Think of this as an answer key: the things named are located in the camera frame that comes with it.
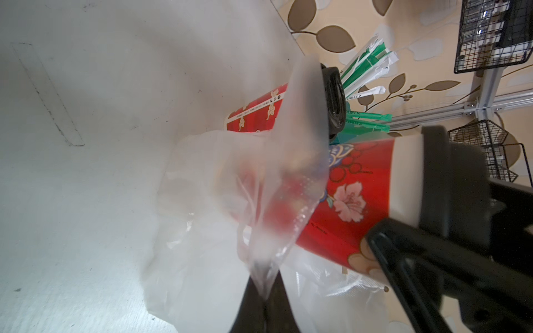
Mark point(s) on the black wire basket rear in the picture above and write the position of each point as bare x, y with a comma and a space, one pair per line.
493, 34

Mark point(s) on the black wire basket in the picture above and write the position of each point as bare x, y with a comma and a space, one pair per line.
493, 34
505, 158

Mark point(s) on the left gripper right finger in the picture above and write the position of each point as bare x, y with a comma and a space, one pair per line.
279, 316

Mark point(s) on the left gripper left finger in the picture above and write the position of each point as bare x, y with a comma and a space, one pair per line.
251, 314

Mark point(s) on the red paper cup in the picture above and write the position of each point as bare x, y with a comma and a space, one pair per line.
326, 199
260, 115

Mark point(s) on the black wire basket right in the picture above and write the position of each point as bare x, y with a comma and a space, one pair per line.
505, 158

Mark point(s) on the green white wrapped straws bundle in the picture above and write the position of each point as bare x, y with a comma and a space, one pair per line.
372, 62

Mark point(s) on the clear plastic carrier bag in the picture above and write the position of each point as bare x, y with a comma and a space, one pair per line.
197, 277

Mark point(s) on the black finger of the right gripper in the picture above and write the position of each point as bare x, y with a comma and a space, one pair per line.
422, 268

